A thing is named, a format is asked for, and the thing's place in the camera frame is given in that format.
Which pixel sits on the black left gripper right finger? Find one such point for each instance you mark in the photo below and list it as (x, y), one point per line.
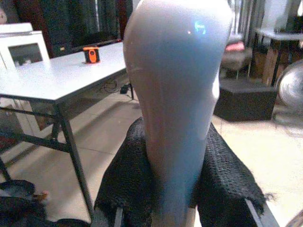
(222, 184)

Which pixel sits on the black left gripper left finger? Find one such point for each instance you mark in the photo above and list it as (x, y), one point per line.
(127, 184)

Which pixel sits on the small black floor device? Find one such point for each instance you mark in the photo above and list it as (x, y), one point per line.
(124, 89)

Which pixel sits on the black box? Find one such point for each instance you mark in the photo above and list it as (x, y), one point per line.
(246, 101)

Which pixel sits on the black bag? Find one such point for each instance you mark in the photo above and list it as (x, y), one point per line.
(16, 203)

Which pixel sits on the metal standing fan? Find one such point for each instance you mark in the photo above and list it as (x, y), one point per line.
(292, 89)

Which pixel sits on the white table with black legs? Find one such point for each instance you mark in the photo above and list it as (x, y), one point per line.
(59, 75)

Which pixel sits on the stool with red cushion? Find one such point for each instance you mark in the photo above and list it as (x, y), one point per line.
(236, 54)

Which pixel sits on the orange black device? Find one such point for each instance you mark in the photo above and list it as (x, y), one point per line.
(91, 55)

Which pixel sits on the grey table with dark legs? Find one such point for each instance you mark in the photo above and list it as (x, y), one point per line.
(279, 37)

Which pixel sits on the white framed box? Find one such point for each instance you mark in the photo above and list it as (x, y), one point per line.
(21, 47)

